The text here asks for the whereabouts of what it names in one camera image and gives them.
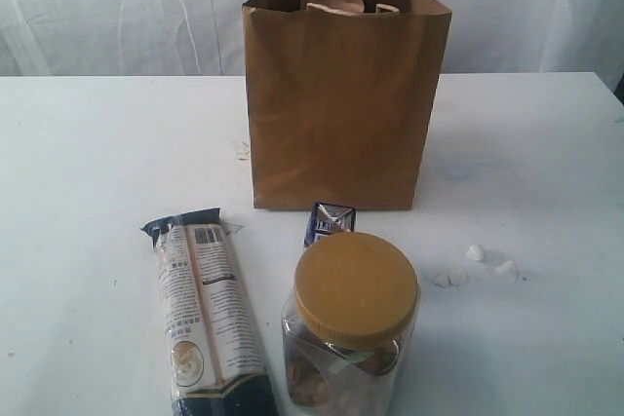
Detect clear jar yellow lid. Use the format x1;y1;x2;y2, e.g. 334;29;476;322
282;232;421;415

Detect brown paper bag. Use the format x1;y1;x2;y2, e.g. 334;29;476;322
242;0;451;210

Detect small dark blue sachet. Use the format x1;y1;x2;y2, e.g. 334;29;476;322
303;202;357;248

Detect noodle pack black ends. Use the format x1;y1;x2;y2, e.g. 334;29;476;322
141;208;278;415

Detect white backdrop curtain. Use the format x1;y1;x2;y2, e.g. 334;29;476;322
1;0;623;87

